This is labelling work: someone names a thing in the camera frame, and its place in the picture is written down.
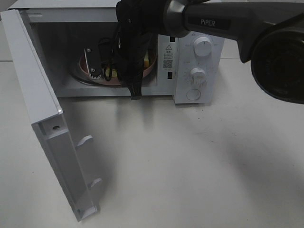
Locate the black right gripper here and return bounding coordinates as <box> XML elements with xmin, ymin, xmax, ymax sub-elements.
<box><xmin>116</xmin><ymin>0</ymin><xmax>166</xmax><ymax>100</ymax></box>

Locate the pink round plate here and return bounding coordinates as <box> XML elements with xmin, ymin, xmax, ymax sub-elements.
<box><xmin>78</xmin><ymin>50</ymin><xmax>157</xmax><ymax>86</ymax></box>

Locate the white bread lettuce sandwich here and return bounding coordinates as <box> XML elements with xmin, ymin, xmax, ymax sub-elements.
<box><xmin>103</xmin><ymin>51</ymin><xmax>156</xmax><ymax>79</ymax></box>

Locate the round white door button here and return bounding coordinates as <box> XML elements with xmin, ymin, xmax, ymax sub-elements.
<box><xmin>186</xmin><ymin>89</ymin><xmax>201</xmax><ymax>101</ymax></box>

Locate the white microwave door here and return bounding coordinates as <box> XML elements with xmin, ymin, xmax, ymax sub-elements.
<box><xmin>1</xmin><ymin>9</ymin><xmax>101</xmax><ymax>221</ymax></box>

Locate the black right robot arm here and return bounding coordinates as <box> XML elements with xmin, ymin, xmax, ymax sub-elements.
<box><xmin>115</xmin><ymin>0</ymin><xmax>304</xmax><ymax>104</ymax></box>

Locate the white warning label sticker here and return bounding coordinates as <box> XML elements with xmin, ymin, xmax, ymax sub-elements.
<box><xmin>161</xmin><ymin>42</ymin><xmax>175</xmax><ymax>71</ymax></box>

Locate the white microwave oven body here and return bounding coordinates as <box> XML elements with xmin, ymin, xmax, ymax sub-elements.
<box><xmin>8</xmin><ymin>0</ymin><xmax>224</xmax><ymax>104</ymax></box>

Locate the glass microwave turntable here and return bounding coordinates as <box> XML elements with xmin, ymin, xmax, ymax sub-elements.
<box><xmin>67</xmin><ymin>69</ymin><xmax>123</xmax><ymax>88</ymax></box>

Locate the lower white timer knob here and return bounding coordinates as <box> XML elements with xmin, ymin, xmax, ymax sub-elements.
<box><xmin>190</xmin><ymin>67</ymin><xmax>206</xmax><ymax>85</ymax></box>

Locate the upper white power knob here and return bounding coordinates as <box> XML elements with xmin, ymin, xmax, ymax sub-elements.
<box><xmin>193</xmin><ymin>37</ymin><xmax>212</xmax><ymax>57</ymax></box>

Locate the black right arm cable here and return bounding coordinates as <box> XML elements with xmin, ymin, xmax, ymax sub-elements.
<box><xmin>97</xmin><ymin>23</ymin><xmax>124</xmax><ymax>81</ymax></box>

